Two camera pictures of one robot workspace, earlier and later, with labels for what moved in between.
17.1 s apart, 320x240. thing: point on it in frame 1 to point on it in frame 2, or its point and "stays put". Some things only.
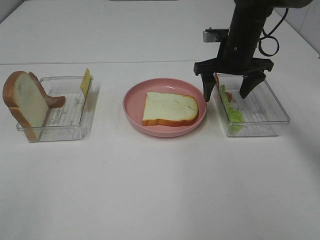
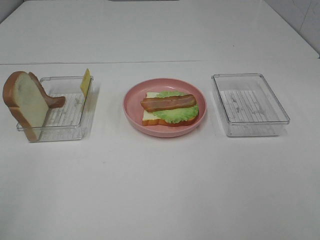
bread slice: (25, 101) stays put
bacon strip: (228, 94) to (151, 104)
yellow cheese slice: (86, 82) stays put
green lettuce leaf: (236, 118) to (176, 115)
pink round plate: (165, 107) stays put
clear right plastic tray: (259, 114) stays put
